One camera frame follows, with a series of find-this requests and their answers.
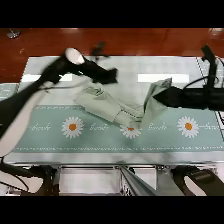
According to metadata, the silver frame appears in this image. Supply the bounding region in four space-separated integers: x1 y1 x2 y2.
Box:
0 161 224 197

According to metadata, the black cable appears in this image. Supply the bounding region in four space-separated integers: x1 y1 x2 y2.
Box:
181 75 215 92

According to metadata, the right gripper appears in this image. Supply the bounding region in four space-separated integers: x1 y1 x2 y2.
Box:
152 85 186 110

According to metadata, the pale green shirt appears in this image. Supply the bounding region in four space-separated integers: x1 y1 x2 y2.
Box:
73 77 173 130

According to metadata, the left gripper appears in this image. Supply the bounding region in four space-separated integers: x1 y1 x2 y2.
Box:
90 65 120 85

